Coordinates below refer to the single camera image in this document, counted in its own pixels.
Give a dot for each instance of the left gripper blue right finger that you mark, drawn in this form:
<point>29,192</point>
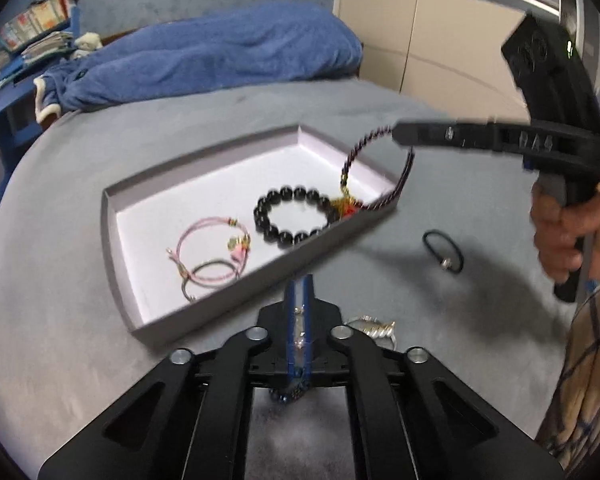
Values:
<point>306,300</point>

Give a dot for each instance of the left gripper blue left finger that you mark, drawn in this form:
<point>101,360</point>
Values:
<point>290,305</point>

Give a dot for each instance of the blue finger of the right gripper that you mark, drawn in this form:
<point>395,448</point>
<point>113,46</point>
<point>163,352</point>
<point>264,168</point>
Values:
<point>461,135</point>

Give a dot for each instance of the patterned right sleeve forearm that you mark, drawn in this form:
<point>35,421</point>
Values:
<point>570,430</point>

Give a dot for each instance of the person's right hand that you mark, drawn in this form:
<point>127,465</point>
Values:
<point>557,229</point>

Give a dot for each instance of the beige wardrobe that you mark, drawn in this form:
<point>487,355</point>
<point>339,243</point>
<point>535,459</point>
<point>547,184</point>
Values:
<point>447,53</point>

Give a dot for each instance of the grey cardboard tray box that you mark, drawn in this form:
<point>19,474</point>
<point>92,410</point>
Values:
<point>187,240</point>

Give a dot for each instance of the grey bed cover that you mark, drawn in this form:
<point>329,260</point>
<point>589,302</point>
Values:
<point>452,265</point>

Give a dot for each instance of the blue fleece blanket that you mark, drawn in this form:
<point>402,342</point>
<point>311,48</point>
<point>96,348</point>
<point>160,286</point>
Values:
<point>263,44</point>

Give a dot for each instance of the white plush toy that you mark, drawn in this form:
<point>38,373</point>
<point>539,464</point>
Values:
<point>86,45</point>

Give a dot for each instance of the blue wooden desk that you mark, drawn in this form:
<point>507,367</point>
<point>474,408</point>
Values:
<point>18,126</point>

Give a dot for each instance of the stack of papers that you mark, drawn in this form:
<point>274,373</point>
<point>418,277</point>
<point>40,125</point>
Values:
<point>53,44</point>

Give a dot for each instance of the row of books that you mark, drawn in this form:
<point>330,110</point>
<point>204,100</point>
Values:
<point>40,18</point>

